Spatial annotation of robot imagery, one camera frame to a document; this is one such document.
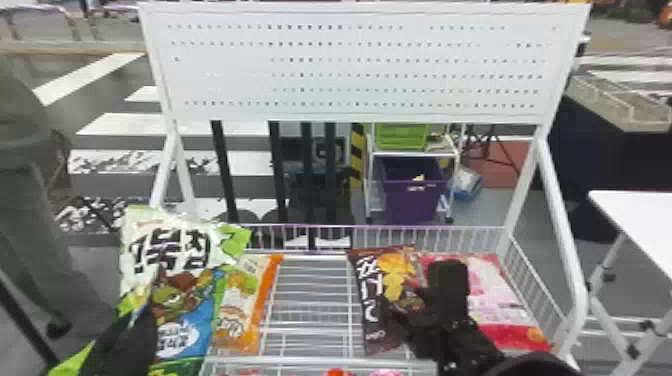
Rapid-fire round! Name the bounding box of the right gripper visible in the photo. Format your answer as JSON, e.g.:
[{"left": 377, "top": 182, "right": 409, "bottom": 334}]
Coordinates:
[{"left": 390, "top": 303, "right": 476, "bottom": 348}]

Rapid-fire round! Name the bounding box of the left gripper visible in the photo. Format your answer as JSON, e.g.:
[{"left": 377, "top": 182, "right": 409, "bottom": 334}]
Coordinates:
[{"left": 79, "top": 306, "right": 160, "bottom": 376}]

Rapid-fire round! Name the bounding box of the green snack packet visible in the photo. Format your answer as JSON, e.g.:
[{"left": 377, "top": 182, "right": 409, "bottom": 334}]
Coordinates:
[{"left": 47, "top": 203, "right": 254, "bottom": 376}]

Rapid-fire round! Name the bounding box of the brown snack packet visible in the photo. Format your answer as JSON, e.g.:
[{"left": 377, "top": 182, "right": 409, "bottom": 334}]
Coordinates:
[{"left": 346, "top": 244, "right": 428, "bottom": 358}]

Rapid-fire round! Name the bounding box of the pink snack packet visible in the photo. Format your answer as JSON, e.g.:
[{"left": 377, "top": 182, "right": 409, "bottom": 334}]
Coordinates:
[{"left": 417, "top": 252, "right": 554, "bottom": 353}]

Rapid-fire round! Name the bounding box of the purple crate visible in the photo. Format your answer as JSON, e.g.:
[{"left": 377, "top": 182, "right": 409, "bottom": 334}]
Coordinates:
[{"left": 378, "top": 155, "right": 451, "bottom": 225}]

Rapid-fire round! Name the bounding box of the orange snack packet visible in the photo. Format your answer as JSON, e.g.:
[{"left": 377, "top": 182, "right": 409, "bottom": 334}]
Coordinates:
[{"left": 211, "top": 252, "right": 285, "bottom": 356}]

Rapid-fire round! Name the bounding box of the green basket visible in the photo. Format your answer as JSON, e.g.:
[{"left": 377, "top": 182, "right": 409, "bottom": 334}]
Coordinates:
[{"left": 373, "top": 123, "right": 432, "bottom": 153}]

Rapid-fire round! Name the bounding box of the white side table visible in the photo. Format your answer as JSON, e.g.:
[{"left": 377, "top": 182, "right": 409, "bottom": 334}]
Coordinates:
[{"left": 584, "top": 189, "right": 672, "bottom": 376}]

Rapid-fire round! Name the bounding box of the yellow black striped post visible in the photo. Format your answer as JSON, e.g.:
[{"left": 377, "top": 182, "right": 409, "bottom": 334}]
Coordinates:
[{"left": 349, "top": 122, "right": 367, "bottom": 191}]

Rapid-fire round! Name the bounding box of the white wire rack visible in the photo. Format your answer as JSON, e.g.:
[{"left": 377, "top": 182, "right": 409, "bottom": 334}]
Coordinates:
[{"left": 137, "top": 0, "right": 592, "bottom": 376}]

